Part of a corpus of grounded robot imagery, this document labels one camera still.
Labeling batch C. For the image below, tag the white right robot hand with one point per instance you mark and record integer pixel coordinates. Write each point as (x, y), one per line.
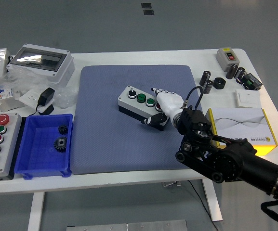
(167, 103)

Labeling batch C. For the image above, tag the grey four-button control box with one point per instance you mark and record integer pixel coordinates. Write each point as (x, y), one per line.
(134, 104)

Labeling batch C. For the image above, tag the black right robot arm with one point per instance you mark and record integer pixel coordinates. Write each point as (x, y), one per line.
(225, 163)

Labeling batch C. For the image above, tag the grey five-button control box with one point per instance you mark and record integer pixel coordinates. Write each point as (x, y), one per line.
(8, 149)

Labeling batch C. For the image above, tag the black cylindrical capacitor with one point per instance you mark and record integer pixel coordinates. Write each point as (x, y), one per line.
(205, 78)
(208, 87)
(239, 73)
(231, 71)

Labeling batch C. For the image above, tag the black hexagonal nut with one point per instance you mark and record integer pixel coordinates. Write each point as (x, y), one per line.
(219, 83)

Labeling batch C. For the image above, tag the blue-grey table mat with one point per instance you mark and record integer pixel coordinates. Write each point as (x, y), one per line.
(109, 144)

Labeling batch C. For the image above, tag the white and yellow carton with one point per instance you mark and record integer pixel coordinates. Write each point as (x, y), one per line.
(244, 122)

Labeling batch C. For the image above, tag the black module green terminal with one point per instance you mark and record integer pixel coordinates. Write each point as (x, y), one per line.
(250, 81)

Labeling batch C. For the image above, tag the black floor plate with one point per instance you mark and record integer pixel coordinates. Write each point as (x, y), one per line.
(148, 12)
(146, 5)

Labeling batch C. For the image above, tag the clear plastic bag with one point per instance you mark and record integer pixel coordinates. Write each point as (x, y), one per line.
(66, 96)

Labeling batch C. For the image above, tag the small black gear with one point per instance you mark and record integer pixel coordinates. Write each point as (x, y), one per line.
(62, 129)

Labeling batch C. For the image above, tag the white distribution box clear lid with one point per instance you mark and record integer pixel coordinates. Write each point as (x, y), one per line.
(64, 69)

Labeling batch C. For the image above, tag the white table leg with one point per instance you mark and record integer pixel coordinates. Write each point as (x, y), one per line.
(35, 211)
(213, 204)

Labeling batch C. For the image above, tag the large black gear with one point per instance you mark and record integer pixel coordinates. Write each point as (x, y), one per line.
(60, 144)

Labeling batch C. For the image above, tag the black power adapter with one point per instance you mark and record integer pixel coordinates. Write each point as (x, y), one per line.
(46, 96)

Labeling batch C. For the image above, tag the grey metal plate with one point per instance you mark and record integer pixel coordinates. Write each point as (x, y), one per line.
(129, 226)

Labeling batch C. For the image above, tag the blue plastic bin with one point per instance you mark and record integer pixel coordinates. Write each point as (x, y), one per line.
(37, 149)

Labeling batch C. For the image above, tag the white circuit breaker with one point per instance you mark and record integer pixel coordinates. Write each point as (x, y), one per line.
(3, 97)

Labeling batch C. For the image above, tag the grey switch box red button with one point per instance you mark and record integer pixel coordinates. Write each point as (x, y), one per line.
(221, 59)

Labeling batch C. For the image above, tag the white wall switch panel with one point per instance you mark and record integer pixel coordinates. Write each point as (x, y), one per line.
(247, 98)

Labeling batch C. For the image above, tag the metal bracket under table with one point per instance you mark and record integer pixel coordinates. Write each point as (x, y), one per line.
(171, 184)

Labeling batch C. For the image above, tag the white wall socket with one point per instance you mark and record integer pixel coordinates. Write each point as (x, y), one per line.
(29, 97)

